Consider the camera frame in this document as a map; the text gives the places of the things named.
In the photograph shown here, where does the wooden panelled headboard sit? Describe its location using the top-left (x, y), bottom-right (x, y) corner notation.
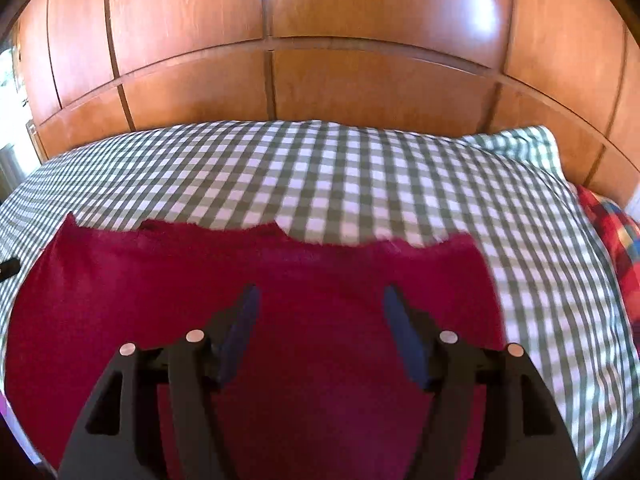
top-left (10, 0), bottom-right (639, 204)

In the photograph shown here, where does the crimson red cloth garment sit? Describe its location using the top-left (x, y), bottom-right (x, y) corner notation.
top-left (6, 218), bottom-right (506, 479)

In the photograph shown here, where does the green checkered pillow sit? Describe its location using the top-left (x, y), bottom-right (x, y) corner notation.
top-left (459, 126), bottom-right (567, 182)

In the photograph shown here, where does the green white checkered bedsheet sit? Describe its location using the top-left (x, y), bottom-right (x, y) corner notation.
top-left (1, 120), bottom-right (639, 479)

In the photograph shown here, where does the red plaid blanket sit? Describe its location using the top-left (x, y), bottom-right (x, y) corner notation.
top-left (577, 186), bottom-right (640, 323)

